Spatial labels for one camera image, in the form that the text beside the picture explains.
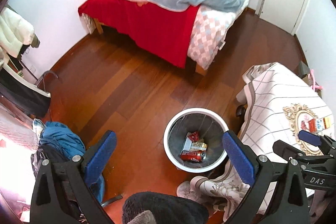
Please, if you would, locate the blue white milk carton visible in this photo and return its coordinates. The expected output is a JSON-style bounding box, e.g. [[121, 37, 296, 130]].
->
[[315, 118, 325, 132]]

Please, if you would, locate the red shiny snack bag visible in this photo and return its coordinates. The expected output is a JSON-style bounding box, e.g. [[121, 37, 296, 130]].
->
[[301, 118, 317, 133]]

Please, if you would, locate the orange snack bag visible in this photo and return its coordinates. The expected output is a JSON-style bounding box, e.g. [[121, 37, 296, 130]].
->
[[189, 139, 208, 151]]

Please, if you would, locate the red soda can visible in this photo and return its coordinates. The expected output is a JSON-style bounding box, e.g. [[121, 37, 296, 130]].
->
[[180, 150, 206, 162]]

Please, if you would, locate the small red wrapper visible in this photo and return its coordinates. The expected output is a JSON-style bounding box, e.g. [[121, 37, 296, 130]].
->
[[187, 131, 200, 142]]

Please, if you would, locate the white tall carton box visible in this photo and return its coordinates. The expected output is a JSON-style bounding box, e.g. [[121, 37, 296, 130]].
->
[[181, 137, 193, 152]]

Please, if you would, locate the white round trash bin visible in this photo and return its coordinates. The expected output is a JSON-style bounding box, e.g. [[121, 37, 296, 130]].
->
[[163, 108, 228, 173]]

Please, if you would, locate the yellow flat packet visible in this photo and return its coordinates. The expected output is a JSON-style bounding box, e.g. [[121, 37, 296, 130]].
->
[[322, 117, 331, 130]]

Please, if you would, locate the white checked tablecloth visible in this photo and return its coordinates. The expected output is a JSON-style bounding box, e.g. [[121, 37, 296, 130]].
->
[[177, 63, 335, 220]]

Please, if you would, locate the blue clothing pile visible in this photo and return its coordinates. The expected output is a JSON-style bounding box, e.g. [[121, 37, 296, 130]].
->
[[31, 122, 86, 176]]

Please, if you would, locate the pink plastic hanger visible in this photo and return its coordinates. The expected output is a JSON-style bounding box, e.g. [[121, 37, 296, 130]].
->
[[309, 69, 323, 92]]

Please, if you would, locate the brown cardboard box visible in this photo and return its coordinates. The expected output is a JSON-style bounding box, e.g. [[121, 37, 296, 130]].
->
[[298, 61, 322, 97]]

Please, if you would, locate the black hanging garment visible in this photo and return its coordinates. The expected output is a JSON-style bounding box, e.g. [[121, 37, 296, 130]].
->
[[1, 63, 51, 118]]

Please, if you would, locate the black fuzzy slipper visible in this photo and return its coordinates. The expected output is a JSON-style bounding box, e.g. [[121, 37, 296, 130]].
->
[[122, 192, 209, 223]]

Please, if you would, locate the pink checked quilt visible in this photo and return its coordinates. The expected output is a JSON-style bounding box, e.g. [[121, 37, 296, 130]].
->
[[80, 0, 249, 73]]

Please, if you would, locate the red bed sheet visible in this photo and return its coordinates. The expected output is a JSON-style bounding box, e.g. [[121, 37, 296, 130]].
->
[[78, 0, 199, 68]]

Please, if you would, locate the white hanging jacket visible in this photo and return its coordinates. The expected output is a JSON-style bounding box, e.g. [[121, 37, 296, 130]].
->
[[1, 7, 40, 57]]

